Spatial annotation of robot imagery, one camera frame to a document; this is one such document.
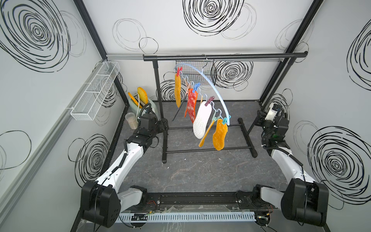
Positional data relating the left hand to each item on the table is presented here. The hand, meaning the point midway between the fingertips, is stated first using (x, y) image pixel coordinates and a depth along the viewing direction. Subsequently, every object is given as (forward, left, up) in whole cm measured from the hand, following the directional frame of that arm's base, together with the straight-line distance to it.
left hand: (161, 121), depth 82 cm
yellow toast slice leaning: (+17, +19, -1) cm, 26 cm away
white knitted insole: (-7, -22, +11) cm, 26 cm away
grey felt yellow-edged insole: (-13, -23, 0) cm, 26 cm away
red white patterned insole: (+1, -17, +9) cm, 19 cm away
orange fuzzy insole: (+11, -9, +15) cm, 21 cm away
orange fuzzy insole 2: (-14, -30, +9) cm, 35 cm away
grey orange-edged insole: (+6, -11, +9) cm, 15 cm away
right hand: (+4, -56, +7) cm, 57 cm away
